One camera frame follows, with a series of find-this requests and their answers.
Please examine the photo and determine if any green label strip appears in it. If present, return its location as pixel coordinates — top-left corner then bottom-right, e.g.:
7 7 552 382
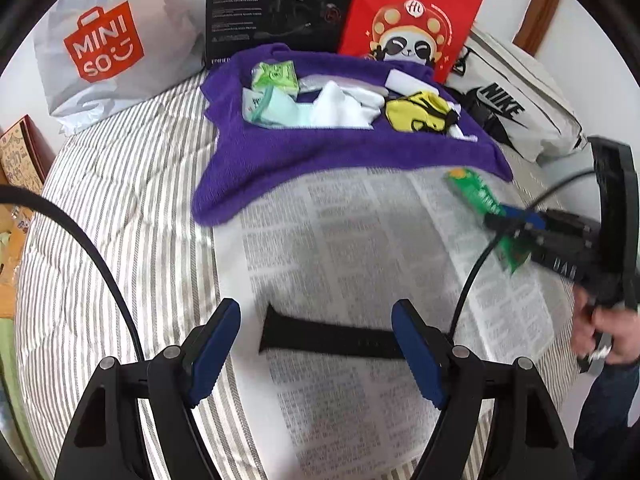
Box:
445 167 529 273

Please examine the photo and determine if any yellow black mask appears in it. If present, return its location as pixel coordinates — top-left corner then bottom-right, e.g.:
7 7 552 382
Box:
384 91 460 134

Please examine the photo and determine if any white sponge block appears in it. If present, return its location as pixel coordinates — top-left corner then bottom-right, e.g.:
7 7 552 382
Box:
384 70 439 96

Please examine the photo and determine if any black watch strap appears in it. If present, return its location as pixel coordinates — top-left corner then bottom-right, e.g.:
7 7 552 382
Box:
257 302 407 360

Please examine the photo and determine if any white sock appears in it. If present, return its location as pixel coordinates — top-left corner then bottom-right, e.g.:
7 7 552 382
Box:
299 75 477 142

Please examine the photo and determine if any mint green sock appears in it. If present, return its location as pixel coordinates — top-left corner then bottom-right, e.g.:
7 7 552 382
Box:
242 87 320 129

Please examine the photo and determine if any green tissue pack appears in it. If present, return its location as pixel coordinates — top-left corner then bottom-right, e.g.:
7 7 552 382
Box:
252 61 299 96

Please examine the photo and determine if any person's right hand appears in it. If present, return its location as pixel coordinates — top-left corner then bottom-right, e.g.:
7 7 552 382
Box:
572 285 640 365

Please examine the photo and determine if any white Nike waist bag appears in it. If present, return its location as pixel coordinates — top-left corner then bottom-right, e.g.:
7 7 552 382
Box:
445 26 587 162

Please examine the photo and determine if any newspaper sheet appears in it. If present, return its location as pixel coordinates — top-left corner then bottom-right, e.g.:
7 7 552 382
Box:
214 168 554 479

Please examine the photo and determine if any red panda paper bag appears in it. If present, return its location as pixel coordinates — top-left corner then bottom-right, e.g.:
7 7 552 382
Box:
338 0 483 84

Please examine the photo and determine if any brown wooden box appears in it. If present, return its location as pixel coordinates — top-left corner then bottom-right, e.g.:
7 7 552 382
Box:
0 115 55 195

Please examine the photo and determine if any purple fleece towel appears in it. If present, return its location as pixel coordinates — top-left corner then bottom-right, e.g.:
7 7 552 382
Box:
191 44 513 226

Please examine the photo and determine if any black headset box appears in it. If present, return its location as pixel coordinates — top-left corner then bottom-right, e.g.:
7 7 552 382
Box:
204 0 352 67

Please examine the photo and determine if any white Miniso shopping bag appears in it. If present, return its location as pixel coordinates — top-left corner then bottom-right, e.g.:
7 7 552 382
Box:
34 0 202 136

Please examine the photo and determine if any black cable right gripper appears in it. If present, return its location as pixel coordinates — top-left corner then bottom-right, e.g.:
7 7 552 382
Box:
447 167 599 346

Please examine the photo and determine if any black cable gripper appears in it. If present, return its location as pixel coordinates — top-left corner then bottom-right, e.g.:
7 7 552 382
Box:
0 184 148 363
447 167 599 346

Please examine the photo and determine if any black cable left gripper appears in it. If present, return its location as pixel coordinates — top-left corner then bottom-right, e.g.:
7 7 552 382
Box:
0 184 148 363

